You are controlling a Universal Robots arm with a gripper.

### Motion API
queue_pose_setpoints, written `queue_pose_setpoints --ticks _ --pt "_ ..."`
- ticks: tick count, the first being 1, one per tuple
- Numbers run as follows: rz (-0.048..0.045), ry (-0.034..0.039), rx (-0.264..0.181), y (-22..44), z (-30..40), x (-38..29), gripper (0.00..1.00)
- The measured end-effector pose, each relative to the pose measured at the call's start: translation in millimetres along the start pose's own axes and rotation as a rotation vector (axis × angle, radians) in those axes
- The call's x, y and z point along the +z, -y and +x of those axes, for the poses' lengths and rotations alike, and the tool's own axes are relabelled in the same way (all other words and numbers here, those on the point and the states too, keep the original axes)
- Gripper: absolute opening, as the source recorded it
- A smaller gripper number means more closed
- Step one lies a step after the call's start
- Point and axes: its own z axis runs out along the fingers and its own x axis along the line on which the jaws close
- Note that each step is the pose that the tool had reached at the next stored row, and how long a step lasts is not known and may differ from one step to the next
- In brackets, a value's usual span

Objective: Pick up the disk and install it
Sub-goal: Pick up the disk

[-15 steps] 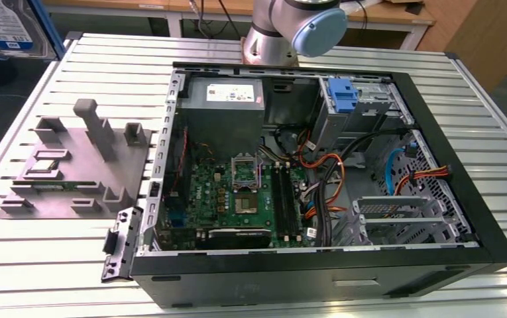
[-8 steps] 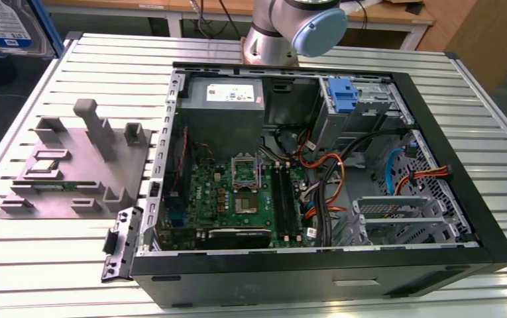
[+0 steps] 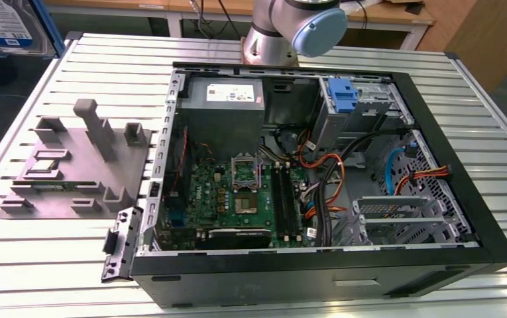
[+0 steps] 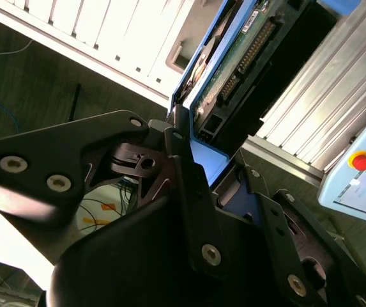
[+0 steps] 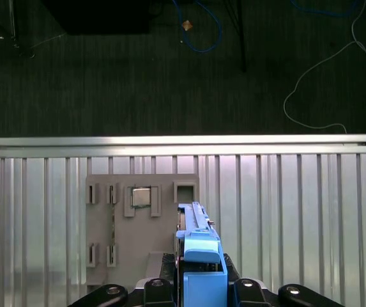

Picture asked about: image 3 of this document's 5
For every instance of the CPU socket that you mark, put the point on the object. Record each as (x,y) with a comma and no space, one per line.
(248,205)

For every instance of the wooden desk white frame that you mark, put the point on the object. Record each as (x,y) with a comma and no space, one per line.
(417,15)

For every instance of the blue drive latch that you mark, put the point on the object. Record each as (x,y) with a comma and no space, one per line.
(344,96)

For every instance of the RAM slot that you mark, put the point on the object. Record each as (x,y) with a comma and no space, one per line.
(284,202)
(290,202)
(278,202)

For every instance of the wooden cabinet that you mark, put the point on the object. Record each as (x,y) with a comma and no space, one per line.
(492,39)

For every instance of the grey parts rack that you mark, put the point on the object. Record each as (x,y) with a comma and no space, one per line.
(85,185)

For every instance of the metal drive cage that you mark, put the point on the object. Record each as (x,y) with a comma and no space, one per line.
(369,96)

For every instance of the blue expansion slot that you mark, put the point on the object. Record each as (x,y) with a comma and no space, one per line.
(178,218)

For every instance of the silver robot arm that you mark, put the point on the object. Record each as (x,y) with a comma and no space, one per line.
(266,39)

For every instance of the metal card retention bracket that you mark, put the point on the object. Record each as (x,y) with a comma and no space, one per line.
(122,238)

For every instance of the black graphics card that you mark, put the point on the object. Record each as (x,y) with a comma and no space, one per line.
(236,235)

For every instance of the black open PC case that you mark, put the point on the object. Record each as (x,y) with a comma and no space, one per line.
(280,281)

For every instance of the green motherboard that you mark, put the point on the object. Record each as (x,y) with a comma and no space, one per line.
(209,198)

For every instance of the grey power supply unit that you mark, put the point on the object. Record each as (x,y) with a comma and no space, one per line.
(218,126)

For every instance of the hard disk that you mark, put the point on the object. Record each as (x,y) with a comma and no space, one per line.
(10,30)

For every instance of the CPU chip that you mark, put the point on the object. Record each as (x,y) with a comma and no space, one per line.
(44,166)

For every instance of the metal disk bay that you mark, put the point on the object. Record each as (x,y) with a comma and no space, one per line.
(394,199)

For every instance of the green RAM stick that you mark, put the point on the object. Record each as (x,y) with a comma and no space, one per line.
(72,185)

